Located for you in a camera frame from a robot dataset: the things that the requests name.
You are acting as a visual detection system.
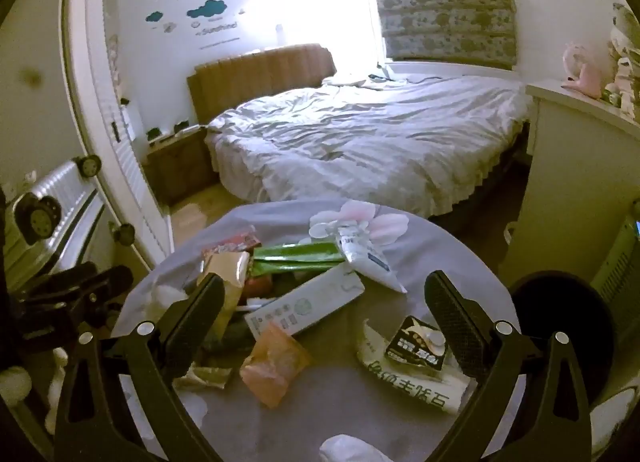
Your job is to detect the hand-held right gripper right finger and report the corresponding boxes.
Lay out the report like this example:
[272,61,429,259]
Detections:
[424,270,593,462]

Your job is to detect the gold foil wrapper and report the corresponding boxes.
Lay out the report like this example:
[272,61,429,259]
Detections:
[172,364,234,391]

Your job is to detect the cloud wall stickers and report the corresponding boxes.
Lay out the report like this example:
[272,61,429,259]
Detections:
[145,0,261,50]

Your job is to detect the grey white plush toy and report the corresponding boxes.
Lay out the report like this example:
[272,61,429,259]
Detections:
[607,4,640,63]

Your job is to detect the torn white printed wrapper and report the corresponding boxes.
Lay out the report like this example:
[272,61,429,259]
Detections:
[356,319,473,415]

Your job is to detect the tan padded headboard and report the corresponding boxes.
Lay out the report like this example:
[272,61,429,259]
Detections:
[186,43,335,125]

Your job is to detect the wooden nightstand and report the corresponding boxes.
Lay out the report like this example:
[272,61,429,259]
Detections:
[142,127,221,205]

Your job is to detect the orange packet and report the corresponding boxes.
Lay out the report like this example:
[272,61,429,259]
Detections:
[239,320,314,409]

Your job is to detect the bed with white duvet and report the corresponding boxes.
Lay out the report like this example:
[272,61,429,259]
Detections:
[205,74,533,218]

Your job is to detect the silver ribbed suitcase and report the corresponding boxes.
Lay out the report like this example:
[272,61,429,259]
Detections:
[0,154,137,293]

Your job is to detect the green cylindrical bottle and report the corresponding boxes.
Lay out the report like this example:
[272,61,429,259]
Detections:
[250,241,347,278]

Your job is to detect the white cabinet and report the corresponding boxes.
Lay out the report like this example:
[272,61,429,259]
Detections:
[512,77,640,293]

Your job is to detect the floral roman blind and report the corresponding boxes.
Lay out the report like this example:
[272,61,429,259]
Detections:
[365,0,518,68]

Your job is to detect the white louvred wardrobe door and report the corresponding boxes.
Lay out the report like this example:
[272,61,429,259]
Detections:
[62,0,173,268]

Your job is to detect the white air purifier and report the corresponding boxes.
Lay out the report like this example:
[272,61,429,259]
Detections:
[590,212,640,308]

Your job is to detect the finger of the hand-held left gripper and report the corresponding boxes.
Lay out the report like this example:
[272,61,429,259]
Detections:
[60,265,135,313]
[27,261,99,295]

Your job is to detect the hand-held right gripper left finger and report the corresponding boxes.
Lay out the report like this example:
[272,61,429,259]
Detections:
[54,273,226,462]

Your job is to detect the purple floral tablecloth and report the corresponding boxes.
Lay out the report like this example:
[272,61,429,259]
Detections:
[111,199,526,462]

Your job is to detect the small red packet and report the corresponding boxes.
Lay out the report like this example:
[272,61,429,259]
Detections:
[244,276,275,299]

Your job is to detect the pink plush toy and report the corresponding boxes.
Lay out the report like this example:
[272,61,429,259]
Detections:
[575,64,604,98]

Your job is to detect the black snack packet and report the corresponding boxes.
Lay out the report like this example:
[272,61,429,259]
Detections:
[384,315,449,370]

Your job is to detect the tan packet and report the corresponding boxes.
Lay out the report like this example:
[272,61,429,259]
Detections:
[204,251,252,315]

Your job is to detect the white remote control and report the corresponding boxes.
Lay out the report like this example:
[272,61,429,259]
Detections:
[243,262,366,340]

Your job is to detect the white tissue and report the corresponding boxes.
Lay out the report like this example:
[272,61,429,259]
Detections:
[149,283,190,315]
[319,434,383,462]

